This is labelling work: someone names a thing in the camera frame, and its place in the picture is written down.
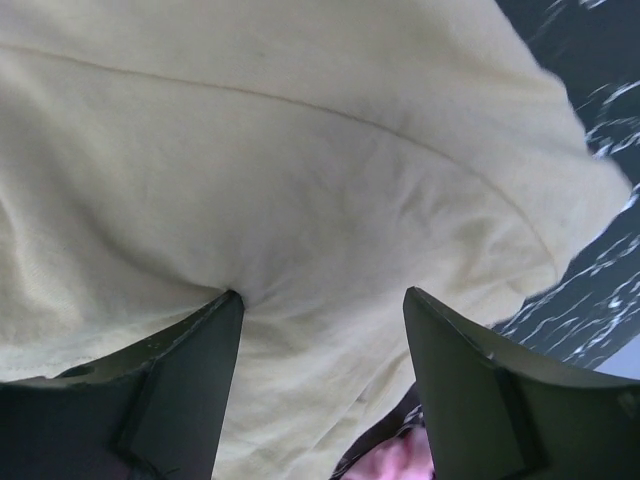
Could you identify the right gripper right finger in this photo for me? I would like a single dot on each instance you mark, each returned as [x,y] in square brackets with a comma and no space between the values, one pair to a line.
[496,410]

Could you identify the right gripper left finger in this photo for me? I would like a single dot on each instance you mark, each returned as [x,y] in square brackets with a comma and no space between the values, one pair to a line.
[153,410]

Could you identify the folded pink t shirt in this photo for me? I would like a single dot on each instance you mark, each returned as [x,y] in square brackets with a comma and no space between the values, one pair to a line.
[399,458]

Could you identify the beige t shirt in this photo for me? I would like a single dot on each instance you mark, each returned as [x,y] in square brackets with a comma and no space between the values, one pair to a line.
[317,157]

